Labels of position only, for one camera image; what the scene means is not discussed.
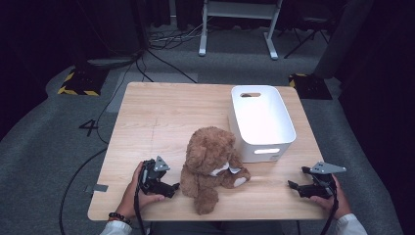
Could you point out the person's dark trouser legs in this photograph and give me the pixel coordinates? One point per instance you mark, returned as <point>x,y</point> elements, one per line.
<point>215,228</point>

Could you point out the black folding stand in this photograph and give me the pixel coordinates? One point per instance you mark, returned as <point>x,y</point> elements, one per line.
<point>306,36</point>

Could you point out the grey tape strip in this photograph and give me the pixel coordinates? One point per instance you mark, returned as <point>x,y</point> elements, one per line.
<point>98,188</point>

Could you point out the grey flat stand foot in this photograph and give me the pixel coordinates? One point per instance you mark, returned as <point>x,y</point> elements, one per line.
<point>109,62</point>

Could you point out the black yellow striped base plate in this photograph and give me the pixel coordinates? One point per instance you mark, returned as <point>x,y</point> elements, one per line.
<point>83,83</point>
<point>311,86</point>

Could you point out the dark round table grommet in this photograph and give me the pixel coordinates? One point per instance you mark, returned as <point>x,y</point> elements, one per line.
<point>248,95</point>

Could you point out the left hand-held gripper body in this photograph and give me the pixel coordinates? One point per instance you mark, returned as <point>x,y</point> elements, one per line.
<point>150,174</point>

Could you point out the white metal desk frame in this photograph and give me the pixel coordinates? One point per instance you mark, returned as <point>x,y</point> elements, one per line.
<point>239,11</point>

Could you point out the person's right hand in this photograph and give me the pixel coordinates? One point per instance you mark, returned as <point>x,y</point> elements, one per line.
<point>337,204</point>

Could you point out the brown teddy bear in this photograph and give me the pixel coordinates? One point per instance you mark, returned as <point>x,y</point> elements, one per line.
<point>208,163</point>

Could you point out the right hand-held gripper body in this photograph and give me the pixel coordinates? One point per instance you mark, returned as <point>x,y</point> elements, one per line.
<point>321,182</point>

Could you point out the white plastic storage bin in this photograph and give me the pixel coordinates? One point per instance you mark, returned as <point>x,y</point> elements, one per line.
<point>261,120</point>

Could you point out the person's left hand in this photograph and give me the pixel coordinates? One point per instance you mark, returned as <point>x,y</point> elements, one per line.
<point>129,199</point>

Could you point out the grey curtain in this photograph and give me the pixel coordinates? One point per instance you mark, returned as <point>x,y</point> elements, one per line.
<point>342,39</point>

